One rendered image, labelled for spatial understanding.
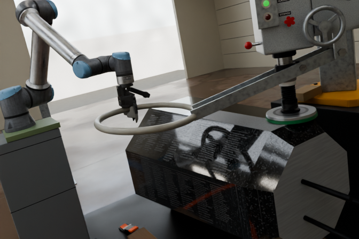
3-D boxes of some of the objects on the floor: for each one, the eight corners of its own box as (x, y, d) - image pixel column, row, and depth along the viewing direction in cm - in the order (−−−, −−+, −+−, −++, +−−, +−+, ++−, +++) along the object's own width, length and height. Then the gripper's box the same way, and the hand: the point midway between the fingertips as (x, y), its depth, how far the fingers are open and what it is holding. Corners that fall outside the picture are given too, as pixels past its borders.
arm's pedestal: (22, 281, 187) (-22, 152, 170) (15, 244, 229) (-22, 138, 211) (100, 241, 213) (69, 126, 195) (80, 214, 254) (53, 117, 237)
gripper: (114, 84, 165) (121, 122, 169) (119, 86, 154) (126, 126, 158) (129, 81, 168) (135, 119, 172) (135, 83, 157) (142, 122, 161)
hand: (135, 119), depth 166 cm, fingers closed on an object, 5 cm apart
